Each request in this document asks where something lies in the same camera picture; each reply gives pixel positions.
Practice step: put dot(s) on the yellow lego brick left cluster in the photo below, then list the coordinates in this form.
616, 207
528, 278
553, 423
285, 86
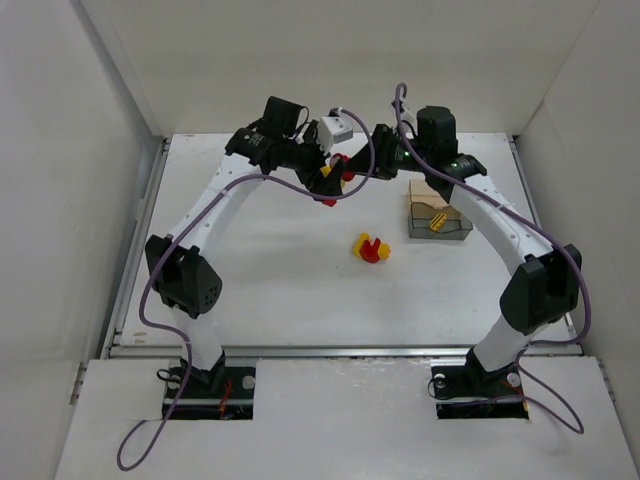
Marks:
361, 240

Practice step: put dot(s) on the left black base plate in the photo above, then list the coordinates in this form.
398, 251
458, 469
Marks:
229, 397

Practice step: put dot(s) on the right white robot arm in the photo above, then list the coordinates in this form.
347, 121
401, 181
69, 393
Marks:
546, 281

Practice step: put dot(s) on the aluminium rail front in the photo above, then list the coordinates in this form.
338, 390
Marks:
295, 352

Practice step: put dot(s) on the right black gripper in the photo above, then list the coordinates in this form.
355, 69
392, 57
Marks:
378, 157

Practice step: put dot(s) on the yellow curved lego brick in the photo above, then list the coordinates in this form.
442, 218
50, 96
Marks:
326, 170

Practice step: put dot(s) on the grey transparent container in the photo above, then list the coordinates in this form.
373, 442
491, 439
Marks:
428, 223

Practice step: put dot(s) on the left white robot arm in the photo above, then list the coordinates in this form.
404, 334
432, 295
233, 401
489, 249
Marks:
180, 263

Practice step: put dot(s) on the red lego brick cluster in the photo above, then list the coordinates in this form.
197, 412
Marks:
369, 251

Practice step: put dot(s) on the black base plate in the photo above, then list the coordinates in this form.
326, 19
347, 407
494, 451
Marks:
459, 395
229, 397

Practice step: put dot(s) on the yellow lego brick right cluster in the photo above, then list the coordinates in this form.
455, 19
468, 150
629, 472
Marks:
383, 251

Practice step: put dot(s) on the yellow striped lego brick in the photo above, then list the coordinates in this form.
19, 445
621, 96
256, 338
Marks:
437, 222

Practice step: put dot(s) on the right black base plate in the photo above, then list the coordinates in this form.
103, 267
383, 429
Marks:
459, 395

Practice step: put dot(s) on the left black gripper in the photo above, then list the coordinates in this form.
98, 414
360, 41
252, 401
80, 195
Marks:
314, 173

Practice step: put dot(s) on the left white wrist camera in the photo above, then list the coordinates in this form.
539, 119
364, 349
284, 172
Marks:
332, 129

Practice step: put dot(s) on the yellow lego brick cluster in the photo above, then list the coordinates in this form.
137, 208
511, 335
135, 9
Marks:
383, 251
361, 240

